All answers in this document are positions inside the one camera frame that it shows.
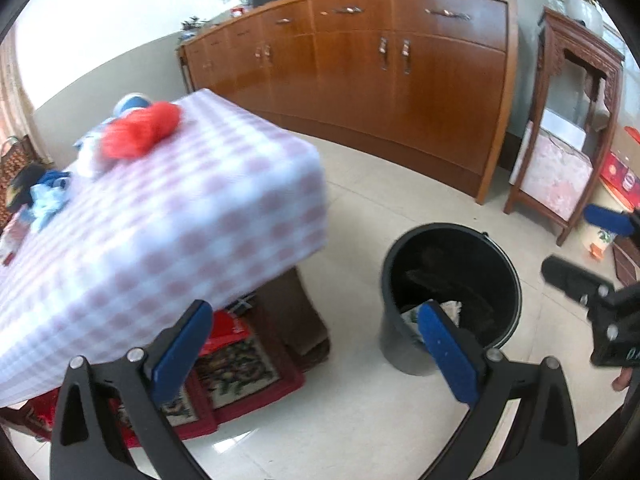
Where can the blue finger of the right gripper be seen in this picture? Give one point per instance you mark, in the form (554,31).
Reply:
(618,222)
(575,282)

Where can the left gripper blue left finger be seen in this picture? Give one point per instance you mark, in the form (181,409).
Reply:
(175,350)

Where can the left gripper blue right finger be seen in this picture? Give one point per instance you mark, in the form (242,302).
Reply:
(456,352)

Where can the light blue face mask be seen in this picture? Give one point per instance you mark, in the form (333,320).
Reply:
(49,196)

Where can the red mesh bag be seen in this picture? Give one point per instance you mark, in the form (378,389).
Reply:
(136,134)

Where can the white tissue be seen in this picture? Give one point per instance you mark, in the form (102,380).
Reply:
(453,310)

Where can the blue white paper cup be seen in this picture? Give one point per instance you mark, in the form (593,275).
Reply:
(131,102)

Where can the person right hand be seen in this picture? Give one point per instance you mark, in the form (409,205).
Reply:
(623,380)

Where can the floral cream waste bin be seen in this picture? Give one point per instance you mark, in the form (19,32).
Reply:
(596,240)

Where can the brown tile sample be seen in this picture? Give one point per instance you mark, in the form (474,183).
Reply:
(626,260)

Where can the cardboard box with red packs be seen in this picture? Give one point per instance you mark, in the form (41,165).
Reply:
(621,166)

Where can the patterned red rug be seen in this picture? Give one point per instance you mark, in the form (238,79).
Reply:
(242,367)

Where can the pink floral bag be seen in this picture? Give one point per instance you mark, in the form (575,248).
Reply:
(556,175)

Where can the black plastic bucket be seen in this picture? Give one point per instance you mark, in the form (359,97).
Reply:
(449,264)

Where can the red cloth under table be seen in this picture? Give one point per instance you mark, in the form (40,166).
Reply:
(35,417)

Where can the carved wooden side stand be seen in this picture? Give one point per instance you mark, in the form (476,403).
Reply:
(564,42)

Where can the long wooden sideboard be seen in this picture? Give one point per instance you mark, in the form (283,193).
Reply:
(426,84)

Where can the wooden lattice bench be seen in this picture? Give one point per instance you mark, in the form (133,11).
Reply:
(16,154)

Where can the pink curtain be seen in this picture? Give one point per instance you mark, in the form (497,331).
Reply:
(17,113)

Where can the small potted succulent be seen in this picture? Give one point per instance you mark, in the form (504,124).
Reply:
(191,27)

